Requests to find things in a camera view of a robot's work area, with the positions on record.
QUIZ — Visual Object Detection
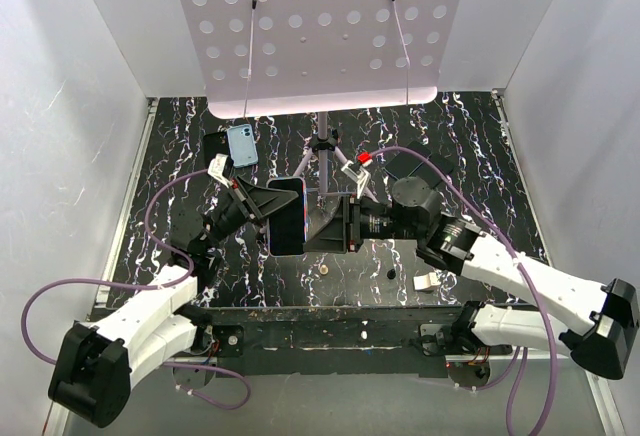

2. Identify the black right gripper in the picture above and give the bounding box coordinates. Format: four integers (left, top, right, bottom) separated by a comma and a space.
302, 194, 422, 254

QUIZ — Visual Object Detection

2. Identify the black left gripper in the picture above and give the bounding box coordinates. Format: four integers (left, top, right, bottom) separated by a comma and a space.
202, 175, 299, 252

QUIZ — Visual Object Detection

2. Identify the clear pink phone case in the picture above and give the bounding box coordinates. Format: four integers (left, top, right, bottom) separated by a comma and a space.
264, 176, 308, 258

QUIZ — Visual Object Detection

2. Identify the light blue phone case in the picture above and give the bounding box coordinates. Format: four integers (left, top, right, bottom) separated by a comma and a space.
226, 124, 258, 168

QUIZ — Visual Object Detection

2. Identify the black smartphone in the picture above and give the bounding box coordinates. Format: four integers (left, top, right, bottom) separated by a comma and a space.
384, 141, 431, 179

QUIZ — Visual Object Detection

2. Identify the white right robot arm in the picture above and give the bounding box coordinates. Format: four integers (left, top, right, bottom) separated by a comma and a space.
304, 177, 639, 380

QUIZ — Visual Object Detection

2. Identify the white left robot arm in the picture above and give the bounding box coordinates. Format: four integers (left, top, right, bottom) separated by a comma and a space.
48, 178, 301, 428

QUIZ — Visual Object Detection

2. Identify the black phone beside blue case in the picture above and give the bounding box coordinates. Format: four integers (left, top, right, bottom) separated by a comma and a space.
202, 131, 230, 165

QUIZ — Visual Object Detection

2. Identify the black phone case on table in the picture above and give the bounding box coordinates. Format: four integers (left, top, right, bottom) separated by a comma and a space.
424, 154, 454, 189

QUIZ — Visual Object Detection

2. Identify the small white beige block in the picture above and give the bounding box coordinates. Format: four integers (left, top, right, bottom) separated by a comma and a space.
413, 272, 441, 292

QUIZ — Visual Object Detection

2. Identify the white perforated music stand desk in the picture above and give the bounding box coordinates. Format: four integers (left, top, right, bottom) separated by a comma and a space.
180, 0, 460, 119

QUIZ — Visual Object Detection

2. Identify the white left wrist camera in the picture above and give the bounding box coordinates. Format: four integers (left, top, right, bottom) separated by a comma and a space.
207, 153, 234, 188

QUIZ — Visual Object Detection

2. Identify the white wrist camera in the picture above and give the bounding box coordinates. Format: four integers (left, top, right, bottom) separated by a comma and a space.
341, 152, 373, 198
207, 153, 234, 188

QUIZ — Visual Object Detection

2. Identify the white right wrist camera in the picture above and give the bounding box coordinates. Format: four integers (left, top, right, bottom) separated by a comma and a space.
341, 152, 373, 198

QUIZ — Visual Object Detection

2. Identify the black metal base plate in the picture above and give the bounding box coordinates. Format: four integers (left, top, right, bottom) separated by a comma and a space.
204, 306, 512, 383

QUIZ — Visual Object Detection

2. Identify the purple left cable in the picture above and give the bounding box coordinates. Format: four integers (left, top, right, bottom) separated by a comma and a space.
20, 169, 251, 411

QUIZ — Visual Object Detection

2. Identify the purple cable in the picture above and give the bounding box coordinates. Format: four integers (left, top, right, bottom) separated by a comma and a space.
20, 169, 251, 411
369, 145, 557, 436

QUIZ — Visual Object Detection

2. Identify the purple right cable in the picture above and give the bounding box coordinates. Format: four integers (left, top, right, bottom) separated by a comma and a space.
369, 145, 557, 436

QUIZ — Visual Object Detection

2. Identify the aluminium frame rail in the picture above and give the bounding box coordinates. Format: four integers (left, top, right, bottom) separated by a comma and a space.
41, 98, 159, 435

